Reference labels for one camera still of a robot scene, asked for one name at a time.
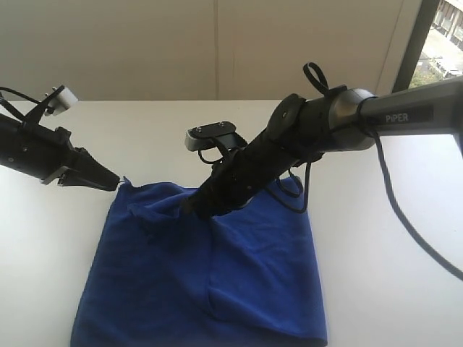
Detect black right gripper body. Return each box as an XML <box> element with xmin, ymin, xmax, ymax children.
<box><xmin>195</xmin><ymin>127</ymin><xmax>300</xmax><ymax>217</ymax></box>

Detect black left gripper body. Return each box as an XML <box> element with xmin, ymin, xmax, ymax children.
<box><xmin>1</xmin><ymin>114</ymin><xmax>77</xmax><ymax>184</ymax></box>

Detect blue microfiber towel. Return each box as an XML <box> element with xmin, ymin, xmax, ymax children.
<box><xmin>69</xmin><ymin>180</ymin><xmax>328</xmax><ymax>346</ymax></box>

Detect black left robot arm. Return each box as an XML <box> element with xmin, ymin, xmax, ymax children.
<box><xmin>1</xmin><ymin>115</ymin><xmax>119</xmax><ymax>192</ymax></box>

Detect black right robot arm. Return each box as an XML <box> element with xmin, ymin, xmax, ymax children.
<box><xmin>184</xmin><ymin>77</ymin><xmax>462</xmax><ymax>218</ymax></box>

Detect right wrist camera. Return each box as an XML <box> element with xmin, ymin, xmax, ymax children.
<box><xmin>184</xmin><ymin>121</ymin><xmax>247</xmax><ymax>152</ymax></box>

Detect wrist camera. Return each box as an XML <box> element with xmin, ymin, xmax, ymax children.
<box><xmin>45</xmin><ymin>85</ymin><xmax>79</xmax><ymax>116</ymax></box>
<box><xmin>184</xmin><ymin>121</ymin><xmax>247</xmax><ymax>152</ymax></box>

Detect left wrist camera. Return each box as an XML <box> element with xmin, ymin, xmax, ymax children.
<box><xmin>45</xmin><ymin>85</ymin><xmax>79</xmax><ymax>116</ymax></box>

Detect dark window frame post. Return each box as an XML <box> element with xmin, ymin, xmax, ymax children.
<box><xmin>391</xmin><ymin>0</ymin><xmax>439</xmax><ymax>93</ymax></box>

